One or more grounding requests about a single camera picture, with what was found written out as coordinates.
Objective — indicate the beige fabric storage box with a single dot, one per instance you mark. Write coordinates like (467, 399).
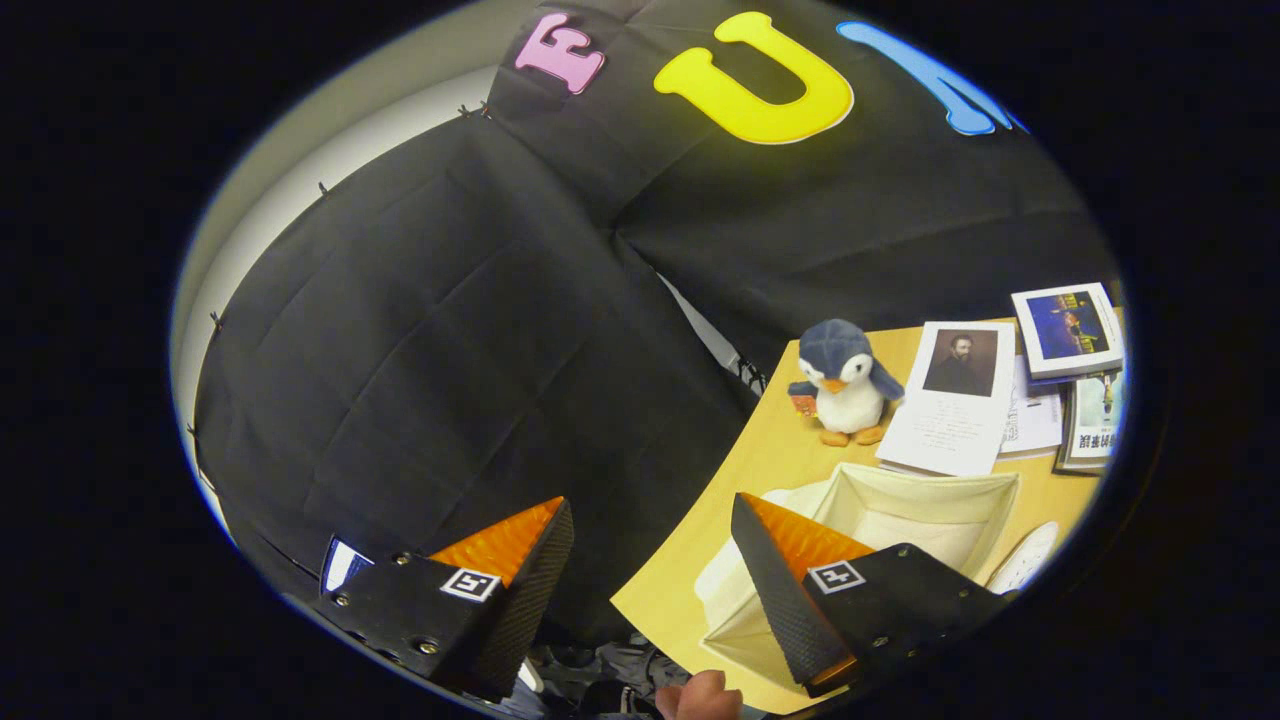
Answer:
(920, 505)

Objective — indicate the white book with blue picture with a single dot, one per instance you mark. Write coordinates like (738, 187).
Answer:
(1068, 330)

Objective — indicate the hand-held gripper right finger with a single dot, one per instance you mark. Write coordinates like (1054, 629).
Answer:
(780, 610)

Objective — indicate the white striped shoe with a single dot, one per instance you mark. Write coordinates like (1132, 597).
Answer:
(1025, 555)

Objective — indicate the black backdrop cloth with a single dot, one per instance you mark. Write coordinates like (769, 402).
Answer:
(450, 350)

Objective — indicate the blue penguin plush toy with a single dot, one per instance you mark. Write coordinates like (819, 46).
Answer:
(848, 395)

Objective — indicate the book with pale sky cover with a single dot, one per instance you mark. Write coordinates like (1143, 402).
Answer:
(1095, 420)

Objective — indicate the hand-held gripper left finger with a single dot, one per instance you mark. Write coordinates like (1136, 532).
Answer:
(528, 610)

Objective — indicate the thin white booklet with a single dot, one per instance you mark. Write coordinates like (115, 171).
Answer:
(1035, 425)

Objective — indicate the white book with portrait cover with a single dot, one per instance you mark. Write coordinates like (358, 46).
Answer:
(945, 420)

